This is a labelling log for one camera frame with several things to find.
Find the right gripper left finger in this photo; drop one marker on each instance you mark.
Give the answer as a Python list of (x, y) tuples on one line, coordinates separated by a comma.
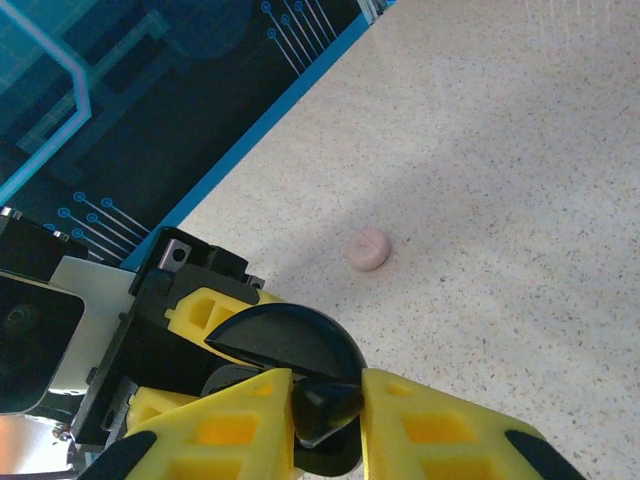
[(225, 440)]

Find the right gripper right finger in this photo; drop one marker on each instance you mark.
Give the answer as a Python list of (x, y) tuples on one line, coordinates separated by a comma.
[(440, 440)]

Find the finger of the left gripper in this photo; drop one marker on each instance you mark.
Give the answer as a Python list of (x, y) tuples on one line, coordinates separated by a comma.
[(187, 320), (150, 405)]

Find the black earbud charging case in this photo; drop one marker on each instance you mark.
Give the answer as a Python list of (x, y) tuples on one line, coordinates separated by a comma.
[(300, 340)]

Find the pink earbud charging case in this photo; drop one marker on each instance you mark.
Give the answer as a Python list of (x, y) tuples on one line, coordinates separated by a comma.
[(369, 250)]

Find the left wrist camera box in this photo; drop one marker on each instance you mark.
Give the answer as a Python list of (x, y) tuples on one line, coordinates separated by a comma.
[(100, 300)]

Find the aluminium frame post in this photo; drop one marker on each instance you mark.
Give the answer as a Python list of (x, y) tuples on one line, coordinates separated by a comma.
[(377, 6)]

